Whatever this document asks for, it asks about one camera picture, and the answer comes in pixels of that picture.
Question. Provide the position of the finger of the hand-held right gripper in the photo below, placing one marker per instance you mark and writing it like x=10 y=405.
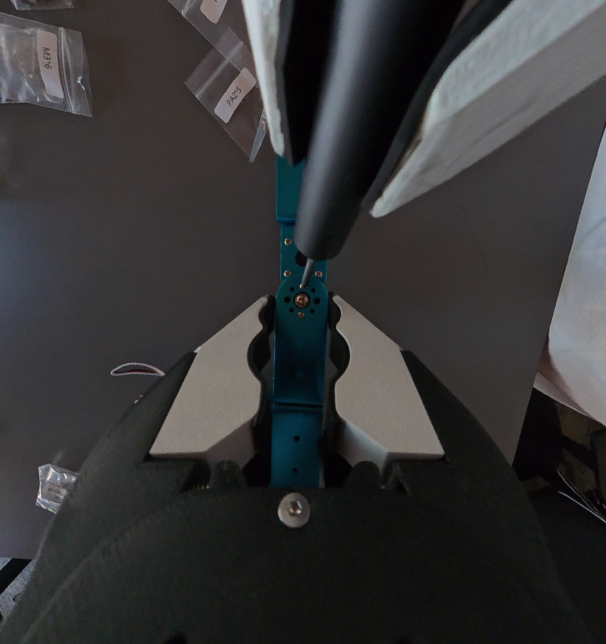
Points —
x=268 y=50
x=509 y=90

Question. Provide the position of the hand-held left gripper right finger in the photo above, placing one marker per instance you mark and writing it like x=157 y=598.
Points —
x=383 y=402

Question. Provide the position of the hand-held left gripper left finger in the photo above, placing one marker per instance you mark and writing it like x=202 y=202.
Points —
x=207 y=402

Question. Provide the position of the blue metal toy robot arm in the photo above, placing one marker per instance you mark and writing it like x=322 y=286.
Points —
x=300 y=352

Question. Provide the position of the black electric screwdriver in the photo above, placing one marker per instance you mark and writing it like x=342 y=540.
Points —
x=353 y=151

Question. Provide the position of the dark grey desk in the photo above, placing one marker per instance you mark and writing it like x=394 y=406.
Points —
x=132 y=251

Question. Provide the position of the small clear labelled zip bag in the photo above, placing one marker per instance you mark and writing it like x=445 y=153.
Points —
x=222 y=90
x=202 y=20

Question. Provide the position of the person's white shirt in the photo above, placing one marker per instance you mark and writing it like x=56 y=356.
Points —
x=594 y=302

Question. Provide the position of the large clear labelled zip bag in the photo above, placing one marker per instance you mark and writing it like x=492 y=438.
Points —
x=21 y=65

